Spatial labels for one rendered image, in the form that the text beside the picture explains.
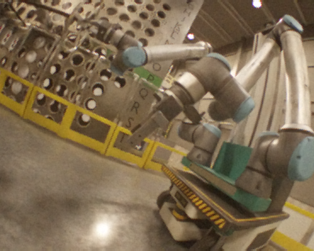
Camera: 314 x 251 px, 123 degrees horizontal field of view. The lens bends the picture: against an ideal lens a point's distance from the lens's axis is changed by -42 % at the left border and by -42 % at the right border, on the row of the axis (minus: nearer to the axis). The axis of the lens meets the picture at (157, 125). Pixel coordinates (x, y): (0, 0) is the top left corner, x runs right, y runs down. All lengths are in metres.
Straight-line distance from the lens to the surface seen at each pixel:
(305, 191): 6.21
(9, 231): 0.61
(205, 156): 0.96
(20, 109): 1.91
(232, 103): 0.42
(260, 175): 0.66
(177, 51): 0.77
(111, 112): 2.50
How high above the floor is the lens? 0.49
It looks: 3 degrees up
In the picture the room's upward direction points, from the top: 25 degrees clockwise
